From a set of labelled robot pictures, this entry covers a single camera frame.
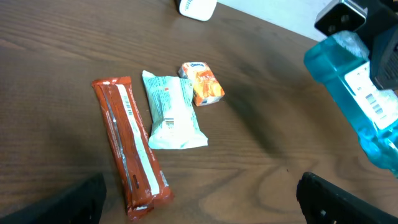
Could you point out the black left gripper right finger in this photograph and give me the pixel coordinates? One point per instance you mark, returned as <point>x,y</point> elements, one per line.
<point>323,202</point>

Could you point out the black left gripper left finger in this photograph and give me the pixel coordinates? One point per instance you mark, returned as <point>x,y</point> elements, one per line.
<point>81,202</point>

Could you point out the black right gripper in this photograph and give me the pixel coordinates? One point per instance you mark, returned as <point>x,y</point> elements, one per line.
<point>379,33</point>

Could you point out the teal mouthwash bottle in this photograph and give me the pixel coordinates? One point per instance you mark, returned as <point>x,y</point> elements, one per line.
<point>341,63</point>

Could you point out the orange-red snack bar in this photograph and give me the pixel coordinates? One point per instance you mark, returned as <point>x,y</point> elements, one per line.
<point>145,186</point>

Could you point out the light green wipes pack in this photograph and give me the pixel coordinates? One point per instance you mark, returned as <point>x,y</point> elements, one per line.
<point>174,122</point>

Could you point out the orange tissue pack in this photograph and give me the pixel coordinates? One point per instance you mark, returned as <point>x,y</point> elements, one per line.
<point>206,88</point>

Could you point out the white barcode scanner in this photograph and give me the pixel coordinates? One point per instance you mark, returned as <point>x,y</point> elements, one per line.
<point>201,10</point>

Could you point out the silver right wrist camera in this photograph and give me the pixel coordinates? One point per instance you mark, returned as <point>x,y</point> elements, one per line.
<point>341,15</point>

